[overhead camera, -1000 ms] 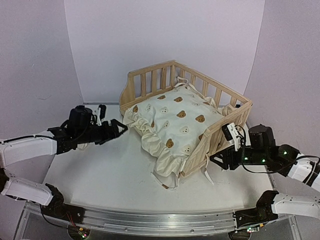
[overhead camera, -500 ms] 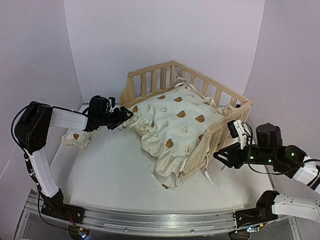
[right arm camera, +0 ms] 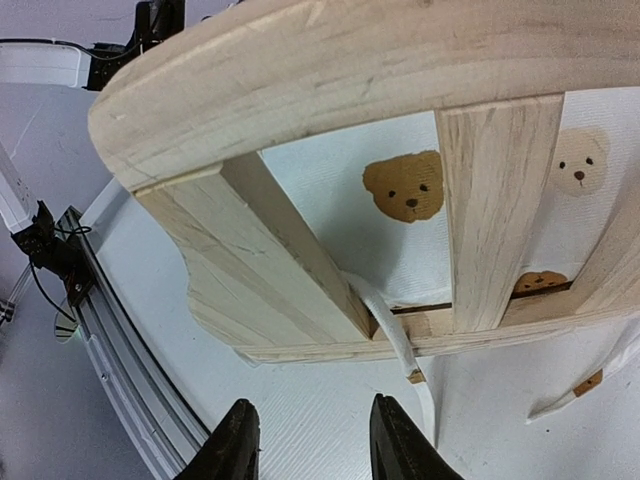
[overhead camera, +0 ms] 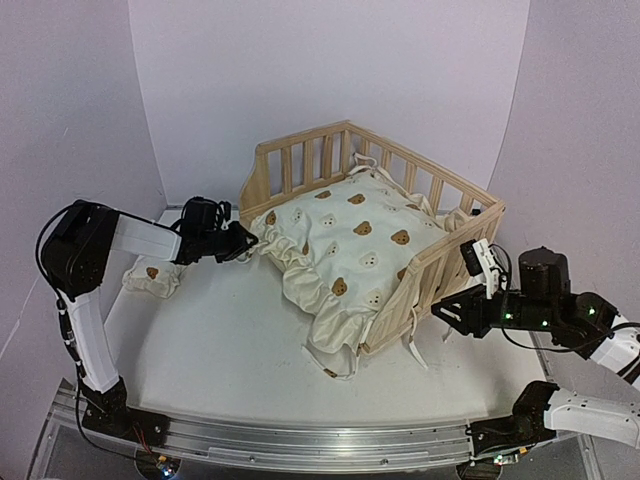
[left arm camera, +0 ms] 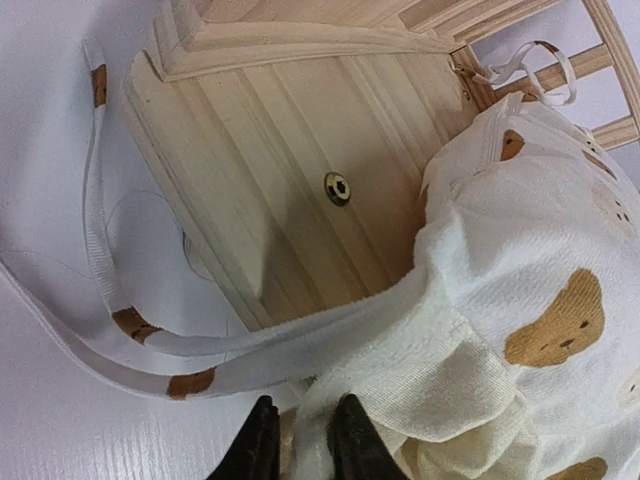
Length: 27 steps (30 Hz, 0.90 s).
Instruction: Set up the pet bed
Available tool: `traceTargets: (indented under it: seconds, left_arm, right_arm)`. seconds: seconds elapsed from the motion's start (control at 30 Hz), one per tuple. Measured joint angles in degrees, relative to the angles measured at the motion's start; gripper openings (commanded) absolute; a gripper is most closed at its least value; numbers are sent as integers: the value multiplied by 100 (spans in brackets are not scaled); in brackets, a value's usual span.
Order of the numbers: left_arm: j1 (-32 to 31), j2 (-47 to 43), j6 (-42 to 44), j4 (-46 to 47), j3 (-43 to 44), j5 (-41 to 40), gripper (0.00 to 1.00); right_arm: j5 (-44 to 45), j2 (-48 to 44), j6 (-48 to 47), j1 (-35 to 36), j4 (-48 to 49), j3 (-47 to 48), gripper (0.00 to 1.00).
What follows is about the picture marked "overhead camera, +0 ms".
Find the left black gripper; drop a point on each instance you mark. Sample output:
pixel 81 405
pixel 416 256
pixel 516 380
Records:
pixel 241 243

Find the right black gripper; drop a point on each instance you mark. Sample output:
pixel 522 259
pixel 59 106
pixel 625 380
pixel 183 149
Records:
pixel 471 303

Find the wooden pet bed frame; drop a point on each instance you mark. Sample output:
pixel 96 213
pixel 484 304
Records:
pixel 317 158

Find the bear print cushion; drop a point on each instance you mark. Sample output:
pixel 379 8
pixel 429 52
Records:
pixel 343 251

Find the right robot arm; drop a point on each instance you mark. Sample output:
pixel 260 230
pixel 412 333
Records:
pixel 584 324

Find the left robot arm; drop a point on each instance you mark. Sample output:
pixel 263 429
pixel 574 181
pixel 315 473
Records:
pixel 72 253

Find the small bear print pillow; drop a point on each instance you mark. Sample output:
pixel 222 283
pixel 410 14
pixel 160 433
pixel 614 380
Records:
pixel 154 276

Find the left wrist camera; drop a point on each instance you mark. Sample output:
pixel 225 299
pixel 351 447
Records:
pixel 222 215

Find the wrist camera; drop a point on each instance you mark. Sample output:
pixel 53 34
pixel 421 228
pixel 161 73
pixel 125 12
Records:
pixel 222 215
pixel 482 265

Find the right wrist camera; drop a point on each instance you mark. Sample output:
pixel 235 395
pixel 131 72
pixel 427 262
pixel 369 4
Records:
pixel 482 265

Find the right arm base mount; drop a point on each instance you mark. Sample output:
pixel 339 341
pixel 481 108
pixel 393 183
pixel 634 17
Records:
pixel 507 434

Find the aluminium front rail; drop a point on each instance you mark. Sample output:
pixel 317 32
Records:
pixel 305 448

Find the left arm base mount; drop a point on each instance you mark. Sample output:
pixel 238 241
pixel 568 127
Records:
pixel 109 414

